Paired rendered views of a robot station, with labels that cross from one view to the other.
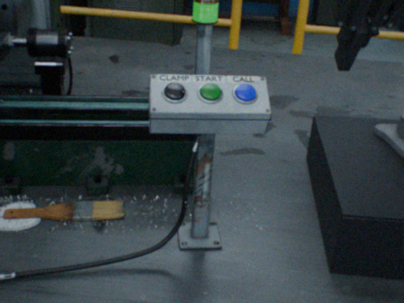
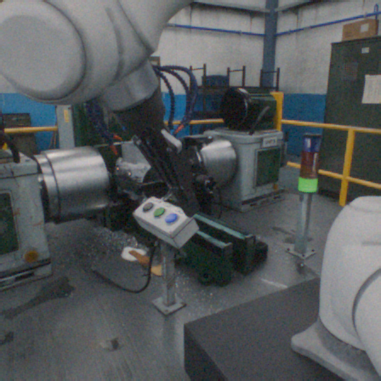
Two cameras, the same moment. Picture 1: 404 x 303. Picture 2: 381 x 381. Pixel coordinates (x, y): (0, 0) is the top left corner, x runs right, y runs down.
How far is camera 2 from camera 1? 0.76 m
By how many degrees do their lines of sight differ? 55
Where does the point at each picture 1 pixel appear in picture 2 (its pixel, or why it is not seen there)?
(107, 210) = (158, 270)
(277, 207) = not seen: hidden behind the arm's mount
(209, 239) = (167, 307)
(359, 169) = (257, 316)
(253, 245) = (180, 326)
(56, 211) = (144, 259)
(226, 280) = (139, 327)
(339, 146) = (282, 298)
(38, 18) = (241, 173)
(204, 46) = (302, 207)
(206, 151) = (163, 249)
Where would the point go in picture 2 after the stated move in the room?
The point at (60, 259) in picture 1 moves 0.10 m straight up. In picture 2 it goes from (114, 275) to (112, 247)
